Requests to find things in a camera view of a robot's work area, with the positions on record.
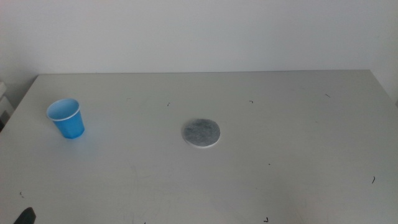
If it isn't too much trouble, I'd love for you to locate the blue plastic cup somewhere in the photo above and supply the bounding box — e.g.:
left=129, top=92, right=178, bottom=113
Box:
left=46, top=98, right=85, bottom=139

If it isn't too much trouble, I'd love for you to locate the round grey cup mat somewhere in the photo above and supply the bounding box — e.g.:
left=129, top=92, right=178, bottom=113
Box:
left=181, top=118, right=221, bottom=149

